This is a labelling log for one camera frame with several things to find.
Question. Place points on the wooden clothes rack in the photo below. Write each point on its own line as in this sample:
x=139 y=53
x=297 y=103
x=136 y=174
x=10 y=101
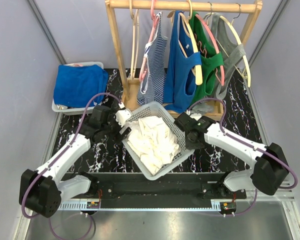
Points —
x=212 y=108

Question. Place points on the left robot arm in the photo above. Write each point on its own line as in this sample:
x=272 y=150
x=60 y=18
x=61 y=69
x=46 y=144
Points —
x=43 y=190

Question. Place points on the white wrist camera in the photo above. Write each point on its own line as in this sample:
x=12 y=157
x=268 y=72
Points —
x=195 y=116
x=122 y=115

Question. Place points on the cream wooden hanger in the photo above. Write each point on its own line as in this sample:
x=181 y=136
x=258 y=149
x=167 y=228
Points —
x=197 y=69

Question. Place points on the empty beige hanger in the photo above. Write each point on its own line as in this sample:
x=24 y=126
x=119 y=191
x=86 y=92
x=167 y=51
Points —
x=134 y=15

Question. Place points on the black marble pattern mat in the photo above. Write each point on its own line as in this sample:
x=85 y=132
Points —
x=107 y=156

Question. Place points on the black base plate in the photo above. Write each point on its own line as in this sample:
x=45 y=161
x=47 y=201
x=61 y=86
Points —
x=181 y=191

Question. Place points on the white crumpled garments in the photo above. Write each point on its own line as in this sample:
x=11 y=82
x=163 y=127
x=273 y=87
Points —
x=153 y=142

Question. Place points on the green tank top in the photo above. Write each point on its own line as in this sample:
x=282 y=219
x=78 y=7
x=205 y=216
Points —
x=201 y=92

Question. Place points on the blue folded cloth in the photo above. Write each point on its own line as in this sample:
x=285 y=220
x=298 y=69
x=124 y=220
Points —
x=80 y=85

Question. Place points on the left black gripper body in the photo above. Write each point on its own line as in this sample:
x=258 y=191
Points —
x=112 y=129

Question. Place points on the grey tank top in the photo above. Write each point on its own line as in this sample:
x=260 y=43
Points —
x=230 y=53

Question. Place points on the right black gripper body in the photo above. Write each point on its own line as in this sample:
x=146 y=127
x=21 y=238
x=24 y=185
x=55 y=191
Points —
x=190 y=143

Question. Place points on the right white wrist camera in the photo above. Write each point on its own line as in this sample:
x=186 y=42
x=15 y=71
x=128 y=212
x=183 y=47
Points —
x=195 y=116

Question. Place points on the cream hanger with grey top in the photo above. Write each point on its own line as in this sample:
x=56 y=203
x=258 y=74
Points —
x=246 y=74

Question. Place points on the grey plastic laundry basket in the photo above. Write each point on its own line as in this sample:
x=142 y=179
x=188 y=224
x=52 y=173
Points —
x=156 y=109

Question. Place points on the small grey basket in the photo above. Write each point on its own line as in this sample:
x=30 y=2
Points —
x=75 y=108

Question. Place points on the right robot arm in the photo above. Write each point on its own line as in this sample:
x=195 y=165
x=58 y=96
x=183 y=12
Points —
x=268 y=164

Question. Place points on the blue white striped tank top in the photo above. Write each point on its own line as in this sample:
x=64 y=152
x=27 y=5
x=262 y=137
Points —
x=152 y=87

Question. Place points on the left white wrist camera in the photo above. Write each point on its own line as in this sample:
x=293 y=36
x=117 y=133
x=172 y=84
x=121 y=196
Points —
x=122 y=115

